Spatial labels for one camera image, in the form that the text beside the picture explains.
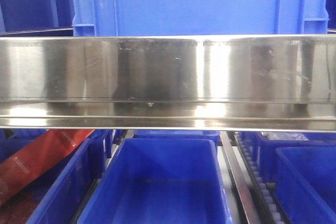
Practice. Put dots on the blue bin behind centre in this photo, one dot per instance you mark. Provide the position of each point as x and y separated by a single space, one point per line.
214 136

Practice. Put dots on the blue bin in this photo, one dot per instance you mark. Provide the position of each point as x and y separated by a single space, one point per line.
305 186
160 181
55 196
267 156
214 136

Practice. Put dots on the stainless steel shelf beam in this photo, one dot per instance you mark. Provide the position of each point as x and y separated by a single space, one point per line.
239 82

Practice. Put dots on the blue bin lower centre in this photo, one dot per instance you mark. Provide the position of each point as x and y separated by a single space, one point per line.
160 181

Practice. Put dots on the blue bin lower right rear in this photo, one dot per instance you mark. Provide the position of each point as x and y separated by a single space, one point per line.
267 156

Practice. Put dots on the large blue crate upper shelf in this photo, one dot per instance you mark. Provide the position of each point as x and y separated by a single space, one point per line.
198 17

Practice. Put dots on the blue bin lower left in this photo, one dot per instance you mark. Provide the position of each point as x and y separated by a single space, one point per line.
55 196

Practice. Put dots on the blue bin lower right front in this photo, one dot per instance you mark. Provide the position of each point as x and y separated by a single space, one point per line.
305 186

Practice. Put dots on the white roller track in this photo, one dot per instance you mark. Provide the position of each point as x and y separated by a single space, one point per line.
267 206

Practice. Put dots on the red foil package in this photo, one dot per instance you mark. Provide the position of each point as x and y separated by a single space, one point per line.
38 157

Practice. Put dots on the dark blue crate upper left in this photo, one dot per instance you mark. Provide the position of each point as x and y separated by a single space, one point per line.
27 15

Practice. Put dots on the steel divider rail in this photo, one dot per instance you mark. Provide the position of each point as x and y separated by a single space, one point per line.
247 211

